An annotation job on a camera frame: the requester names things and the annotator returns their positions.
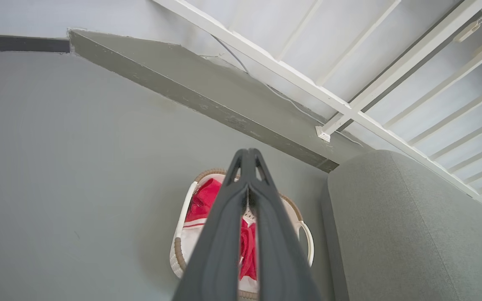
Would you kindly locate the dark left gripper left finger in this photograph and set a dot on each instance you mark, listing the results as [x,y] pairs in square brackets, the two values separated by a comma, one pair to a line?
[216,251]

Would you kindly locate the black baseboard strip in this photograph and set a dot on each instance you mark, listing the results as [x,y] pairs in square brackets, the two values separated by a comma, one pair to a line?
[19,43]

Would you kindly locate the white wooden railing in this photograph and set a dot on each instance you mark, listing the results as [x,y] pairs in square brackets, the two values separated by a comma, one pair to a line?
[345,112]

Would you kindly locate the white garment with red trim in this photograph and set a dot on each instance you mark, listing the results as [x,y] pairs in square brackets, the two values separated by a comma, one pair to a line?
[191,242]

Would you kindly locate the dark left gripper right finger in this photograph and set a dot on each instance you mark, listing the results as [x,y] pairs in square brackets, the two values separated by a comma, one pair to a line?
[278,259]

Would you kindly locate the white perforated laundry basket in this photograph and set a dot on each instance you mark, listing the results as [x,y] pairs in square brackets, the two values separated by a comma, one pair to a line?
[177,255]

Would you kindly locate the red garment with white stripes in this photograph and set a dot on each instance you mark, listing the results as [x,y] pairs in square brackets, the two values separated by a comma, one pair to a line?
[201,200]

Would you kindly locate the grey fabric sofa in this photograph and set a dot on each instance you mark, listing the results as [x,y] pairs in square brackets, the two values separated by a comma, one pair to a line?
[412,234]

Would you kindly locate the raised grey concrete step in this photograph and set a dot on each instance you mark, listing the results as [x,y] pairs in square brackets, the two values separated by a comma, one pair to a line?
[182,75]

